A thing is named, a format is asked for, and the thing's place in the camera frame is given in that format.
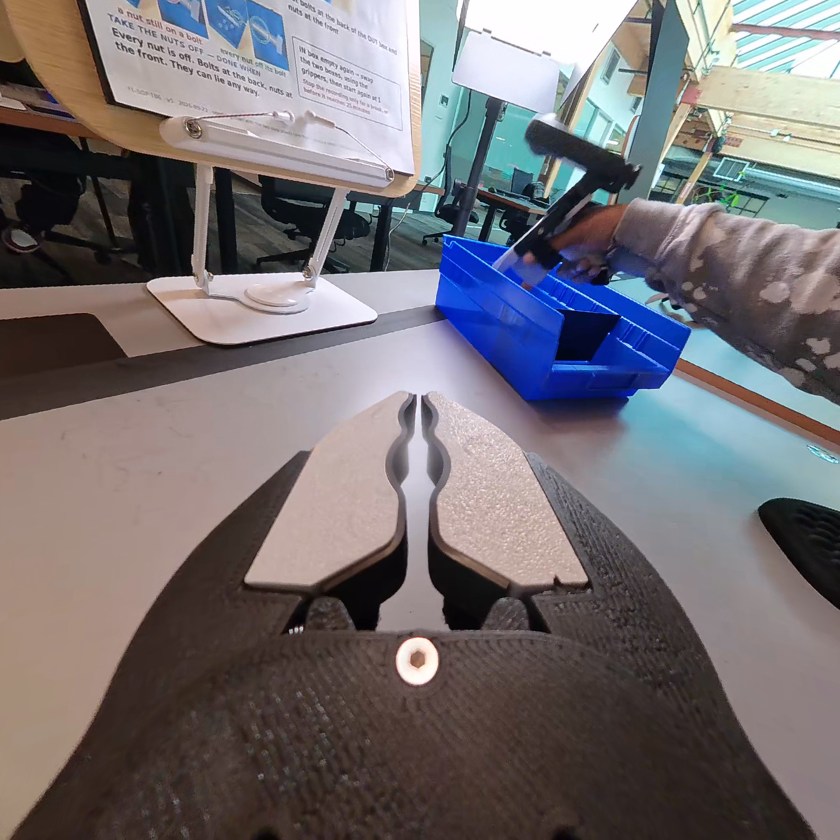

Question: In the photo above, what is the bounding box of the person's right hand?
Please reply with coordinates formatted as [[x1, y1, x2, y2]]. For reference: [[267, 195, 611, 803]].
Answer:
[[550, 202, 632, 284]]

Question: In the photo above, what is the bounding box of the wooden table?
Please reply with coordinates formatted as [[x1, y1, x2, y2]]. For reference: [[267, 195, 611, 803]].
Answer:
[[476, 187, 551, 245]]

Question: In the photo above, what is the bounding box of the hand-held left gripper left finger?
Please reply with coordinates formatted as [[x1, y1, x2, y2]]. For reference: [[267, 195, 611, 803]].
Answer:
[[244, 391, 419, 595]]

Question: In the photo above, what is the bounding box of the wooden document board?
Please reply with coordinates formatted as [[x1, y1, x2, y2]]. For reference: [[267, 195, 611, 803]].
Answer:
[[0, 0, 422, 198]]

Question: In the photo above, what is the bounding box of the LED light panel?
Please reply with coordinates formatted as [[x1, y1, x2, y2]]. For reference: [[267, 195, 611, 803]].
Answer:
[[451, 29, 564, 117]]

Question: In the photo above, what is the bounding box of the white document stand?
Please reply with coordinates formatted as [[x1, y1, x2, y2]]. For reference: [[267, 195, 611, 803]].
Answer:
[[146, 110, 396, 347]]

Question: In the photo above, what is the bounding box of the person's right forearm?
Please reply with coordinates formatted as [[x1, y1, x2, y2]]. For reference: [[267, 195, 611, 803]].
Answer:
[[613, 197, 840, 403]]

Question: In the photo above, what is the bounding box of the black light stand pole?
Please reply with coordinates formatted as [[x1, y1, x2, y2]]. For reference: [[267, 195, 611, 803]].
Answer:
[[453, 98, 508, 238]]

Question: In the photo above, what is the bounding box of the black office chair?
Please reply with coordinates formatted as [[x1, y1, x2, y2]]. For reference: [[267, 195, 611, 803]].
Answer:
[[258, 174, 370, 275], [422, 182, 481, 247]]

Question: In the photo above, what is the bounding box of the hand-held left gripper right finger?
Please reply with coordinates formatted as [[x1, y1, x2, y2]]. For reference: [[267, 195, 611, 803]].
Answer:
[[420, 391, 590, 592]]

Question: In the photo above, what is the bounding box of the blue plastic bin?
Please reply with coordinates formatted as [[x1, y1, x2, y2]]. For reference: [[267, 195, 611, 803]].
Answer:
[[435, 235, 692, 403]]

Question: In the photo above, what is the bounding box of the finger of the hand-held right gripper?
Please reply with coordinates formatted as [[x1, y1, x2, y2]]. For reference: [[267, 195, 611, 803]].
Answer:
[[491, 241, 562, 291]]

